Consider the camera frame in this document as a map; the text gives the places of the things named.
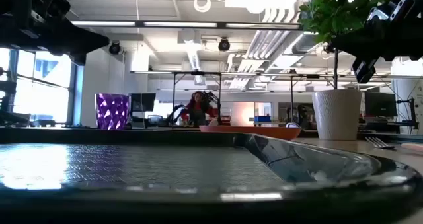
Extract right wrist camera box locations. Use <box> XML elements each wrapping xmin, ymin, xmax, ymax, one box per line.
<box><xmin>365</xmin><ymin>0</ymin><xmax>408</xmax><ymax>24</ymax></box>

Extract white coiled cable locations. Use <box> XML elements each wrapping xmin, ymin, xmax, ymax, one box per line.
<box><xmin>193</xmin><ymin>0</ymin><xmax>212</xmax><ymax>13</ymax></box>

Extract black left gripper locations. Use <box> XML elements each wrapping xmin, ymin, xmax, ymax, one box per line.
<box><xmin>0</xmin><ymin>0</ymin><xmax>110</xmax><ymax>67</ymax></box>

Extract black overhead light bar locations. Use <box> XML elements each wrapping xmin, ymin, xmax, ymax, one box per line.
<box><xmin>71</xmin><ymin>20</ymin><xmax>302</xmax><ymax>31</ymax></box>

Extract black plastic serving tray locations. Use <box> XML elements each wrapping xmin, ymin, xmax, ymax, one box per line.
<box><xmin>0</xmin><ymin>127</ymin><xmax>423</xmax><ymax>224</ymax></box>

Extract orange plate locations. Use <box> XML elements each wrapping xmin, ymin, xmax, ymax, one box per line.
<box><xmin>198</xmin><ymin>125</ymin><xmax>303</xmax><ymax>141</ymax></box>

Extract black computer monitor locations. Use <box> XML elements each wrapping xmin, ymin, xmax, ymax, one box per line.
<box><xmin>127</xmin><ymin>93</ymin><xmax>157</xmax><ymax>119</ymax></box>
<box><xmin>364</xmin><ymin>91</ymin><xmax>397</xmax><ymax>118</ymax></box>

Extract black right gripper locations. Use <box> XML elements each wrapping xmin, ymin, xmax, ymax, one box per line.
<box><xmin>331</xmin><ymin>0</ymin><xmax>423</xmax><ymax>85</ymax></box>

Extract black ceiling spotlight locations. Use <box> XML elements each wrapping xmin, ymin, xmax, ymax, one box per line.
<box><xmin>108</xmin><ymin>41</ymin><xmax>122</xmax><ymax>56</ymax></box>
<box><xmin>217</xmin><ymin>38</ymin><xmax>231</xmax><ymax>52</ymax></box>

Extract white textured plant pot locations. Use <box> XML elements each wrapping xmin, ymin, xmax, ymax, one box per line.
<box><xmin>311</xmin><ymin>89</ymin><xmax>363</xmax><ymax>141</ymax></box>

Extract purple faceted cup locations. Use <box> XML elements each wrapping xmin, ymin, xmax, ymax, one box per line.
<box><xmin>95</xmin><ymin>93</ymin><xmax>130</xmax><ymax>130</ymax></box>

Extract person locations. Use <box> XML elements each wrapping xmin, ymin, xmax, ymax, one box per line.
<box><xmin>180</xmin><ymin>91</ymin><xmax>219</xmax><ymax>128</ymax></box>

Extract black metal rig frame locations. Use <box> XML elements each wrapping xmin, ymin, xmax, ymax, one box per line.
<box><xmin>288</xmin><ymin>72</ymin><xmax>334</xmax><ymax>124</ymax></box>
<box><xmin>172</xmin><ymin>71</ymin><xmax>223</xmax><ymax>128</ymax></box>

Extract fork with beige handle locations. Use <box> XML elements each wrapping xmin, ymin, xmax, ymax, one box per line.
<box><xmin>365</xmin><ymin>136</ymin><xmax>396</xmax><ymax>151</ymax></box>

